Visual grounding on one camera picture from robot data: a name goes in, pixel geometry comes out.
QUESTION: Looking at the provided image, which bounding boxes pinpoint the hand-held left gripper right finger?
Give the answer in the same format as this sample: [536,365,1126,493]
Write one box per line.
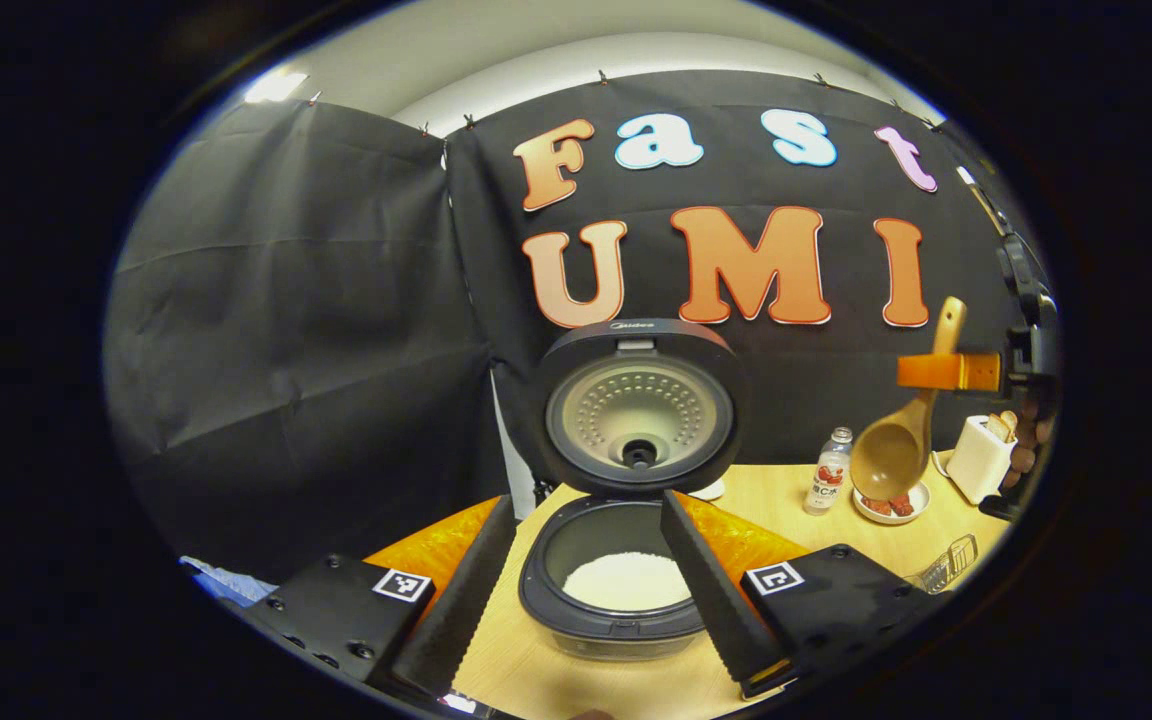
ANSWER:
[661,490,947,698]

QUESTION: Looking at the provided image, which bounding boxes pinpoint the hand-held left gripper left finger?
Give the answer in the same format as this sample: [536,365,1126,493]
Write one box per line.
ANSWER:
[236,495,517,701]

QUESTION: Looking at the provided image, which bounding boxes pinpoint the white rice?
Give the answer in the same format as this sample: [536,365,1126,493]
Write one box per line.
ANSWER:
[563,552,692,613]

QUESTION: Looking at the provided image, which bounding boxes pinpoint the wooden spoon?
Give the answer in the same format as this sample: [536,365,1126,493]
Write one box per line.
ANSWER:
[850,296,968,503]

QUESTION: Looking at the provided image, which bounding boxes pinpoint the metal wire chopstick holder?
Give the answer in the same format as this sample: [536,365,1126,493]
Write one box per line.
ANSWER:
[904,534,979,594]

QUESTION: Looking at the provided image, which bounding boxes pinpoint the black rice cooker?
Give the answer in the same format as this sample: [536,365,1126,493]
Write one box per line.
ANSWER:
[519,318,749,661]

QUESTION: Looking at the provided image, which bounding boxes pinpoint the white toaster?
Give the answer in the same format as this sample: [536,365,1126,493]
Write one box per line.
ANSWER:
[946,415,1019,505]

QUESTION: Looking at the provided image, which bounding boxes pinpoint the white round plate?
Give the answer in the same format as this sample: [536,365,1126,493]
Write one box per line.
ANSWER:
[853,482,932,526]

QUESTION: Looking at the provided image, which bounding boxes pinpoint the clear plastic drink bottle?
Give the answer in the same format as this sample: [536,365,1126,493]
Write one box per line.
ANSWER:
[803,427,854,516]

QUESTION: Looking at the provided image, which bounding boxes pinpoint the blue cloth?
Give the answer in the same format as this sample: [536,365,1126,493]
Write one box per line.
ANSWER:
[181,557,272,606]

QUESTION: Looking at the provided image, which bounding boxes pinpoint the black backdrop cloth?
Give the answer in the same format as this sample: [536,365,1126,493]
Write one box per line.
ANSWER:
[104,70,1047,581]

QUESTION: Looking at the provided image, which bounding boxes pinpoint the ceiling light panel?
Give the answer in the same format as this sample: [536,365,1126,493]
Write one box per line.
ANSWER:
[244,70,309,104]

